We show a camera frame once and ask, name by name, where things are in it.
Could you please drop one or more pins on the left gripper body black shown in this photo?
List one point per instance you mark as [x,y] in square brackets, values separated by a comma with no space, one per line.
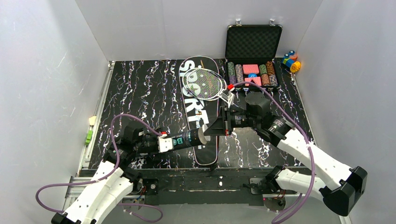
[153,144]

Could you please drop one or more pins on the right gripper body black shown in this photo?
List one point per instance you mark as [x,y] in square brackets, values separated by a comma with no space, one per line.
[228,120]

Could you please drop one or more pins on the black shuttlecock tube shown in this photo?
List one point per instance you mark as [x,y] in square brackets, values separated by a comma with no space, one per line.
[187,139]

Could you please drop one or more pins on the clear round tube lid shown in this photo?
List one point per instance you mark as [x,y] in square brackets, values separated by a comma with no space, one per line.
[203,137]

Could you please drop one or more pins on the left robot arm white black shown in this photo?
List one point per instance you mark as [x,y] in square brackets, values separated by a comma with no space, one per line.
[111,182]

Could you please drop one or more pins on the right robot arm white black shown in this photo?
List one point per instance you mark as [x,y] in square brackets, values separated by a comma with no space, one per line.
[338,185]

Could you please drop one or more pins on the white badminton racket upper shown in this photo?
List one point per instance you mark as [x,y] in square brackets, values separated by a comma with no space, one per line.
[207,82]

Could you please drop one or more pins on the white badminton racket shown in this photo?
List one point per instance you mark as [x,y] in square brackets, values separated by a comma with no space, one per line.
[198,88]
[207,82]

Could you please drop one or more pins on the white badminton racket lower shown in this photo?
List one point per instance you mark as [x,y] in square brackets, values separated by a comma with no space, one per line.
[198,88]

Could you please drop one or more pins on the black racket bag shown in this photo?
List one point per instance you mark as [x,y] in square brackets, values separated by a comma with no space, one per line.
[198,112]

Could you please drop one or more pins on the pink playing card deck lower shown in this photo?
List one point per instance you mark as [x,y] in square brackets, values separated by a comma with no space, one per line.
[255,80]

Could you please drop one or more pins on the pink playing card deck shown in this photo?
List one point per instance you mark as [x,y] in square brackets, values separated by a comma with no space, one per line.
[255,80]
[250,69]

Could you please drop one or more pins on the poker chip row far left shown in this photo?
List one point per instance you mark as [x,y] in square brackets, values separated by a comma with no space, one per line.
[231,73]

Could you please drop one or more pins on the poker chip row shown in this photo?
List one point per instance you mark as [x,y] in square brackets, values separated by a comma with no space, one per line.
[239,73]
[264,75]
[271,74]
[231,73]

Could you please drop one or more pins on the blue dealer button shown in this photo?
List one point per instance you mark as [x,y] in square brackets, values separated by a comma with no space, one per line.
[252,75]

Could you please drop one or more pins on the poker chip row right inner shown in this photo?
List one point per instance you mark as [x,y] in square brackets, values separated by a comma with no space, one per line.
[264,75]

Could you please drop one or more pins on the green small block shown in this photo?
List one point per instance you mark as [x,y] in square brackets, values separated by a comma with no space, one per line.
[88,137]

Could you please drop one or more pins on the pink playing card deck upper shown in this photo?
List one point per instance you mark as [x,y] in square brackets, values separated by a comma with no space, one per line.
[250,69]

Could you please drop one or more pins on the beige small block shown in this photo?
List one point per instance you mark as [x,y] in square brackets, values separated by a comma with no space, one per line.
[92,120]

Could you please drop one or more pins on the poker chip row far right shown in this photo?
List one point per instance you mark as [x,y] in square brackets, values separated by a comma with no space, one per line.
[271,74]

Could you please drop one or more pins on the black poker chip case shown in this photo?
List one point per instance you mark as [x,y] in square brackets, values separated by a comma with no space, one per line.
[251,44]

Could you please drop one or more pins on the colourful toy block train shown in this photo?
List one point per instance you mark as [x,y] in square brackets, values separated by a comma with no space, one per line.
[291,62]

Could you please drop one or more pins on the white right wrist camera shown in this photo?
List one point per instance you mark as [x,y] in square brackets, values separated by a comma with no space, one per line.
[227,95]

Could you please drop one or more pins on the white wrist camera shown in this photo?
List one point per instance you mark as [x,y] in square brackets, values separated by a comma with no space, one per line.
[165,143]
[227,95]

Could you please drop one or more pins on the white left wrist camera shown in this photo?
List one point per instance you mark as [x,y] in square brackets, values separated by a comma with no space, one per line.
[165,143]

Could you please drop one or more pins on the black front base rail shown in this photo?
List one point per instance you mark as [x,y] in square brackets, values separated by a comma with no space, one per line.
[205,186]

